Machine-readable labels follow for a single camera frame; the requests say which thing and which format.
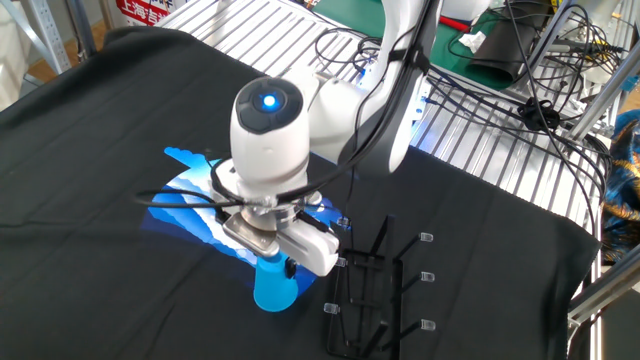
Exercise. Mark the red stick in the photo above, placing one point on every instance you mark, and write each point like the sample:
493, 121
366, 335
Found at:
455, 23

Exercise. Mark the aluminium profile bar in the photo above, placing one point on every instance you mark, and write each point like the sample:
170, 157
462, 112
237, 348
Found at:
550, 40
605, 95
610, 290

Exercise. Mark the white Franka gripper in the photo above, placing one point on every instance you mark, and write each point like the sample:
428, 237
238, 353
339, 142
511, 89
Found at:
312, 247

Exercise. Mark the blue and gold fabric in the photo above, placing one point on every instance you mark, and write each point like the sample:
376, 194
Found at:
625, 190

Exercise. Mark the green mat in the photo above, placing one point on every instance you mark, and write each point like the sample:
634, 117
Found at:
350, 15

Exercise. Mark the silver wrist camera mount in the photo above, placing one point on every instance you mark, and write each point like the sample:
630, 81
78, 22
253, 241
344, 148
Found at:
250, 237

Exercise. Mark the white crumpled tissue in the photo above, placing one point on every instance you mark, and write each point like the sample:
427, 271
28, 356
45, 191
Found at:
472, 40

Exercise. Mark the black rolled mat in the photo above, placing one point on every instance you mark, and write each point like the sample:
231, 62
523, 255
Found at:
505, 55

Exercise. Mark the black cloth with blue print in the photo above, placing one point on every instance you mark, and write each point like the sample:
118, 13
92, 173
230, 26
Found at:
100, 250

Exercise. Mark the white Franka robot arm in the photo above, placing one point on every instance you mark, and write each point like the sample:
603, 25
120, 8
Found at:
270, 150

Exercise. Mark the blue plastic cup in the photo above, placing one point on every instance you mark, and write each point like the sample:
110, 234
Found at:
272, 290

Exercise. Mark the grey perforated metal leg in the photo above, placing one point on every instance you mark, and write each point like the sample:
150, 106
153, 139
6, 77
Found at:
50, 40

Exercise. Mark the dark metal pole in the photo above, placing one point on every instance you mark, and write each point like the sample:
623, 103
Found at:
82, 30

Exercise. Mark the red and white sign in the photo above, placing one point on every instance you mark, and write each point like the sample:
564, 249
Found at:
142, 10

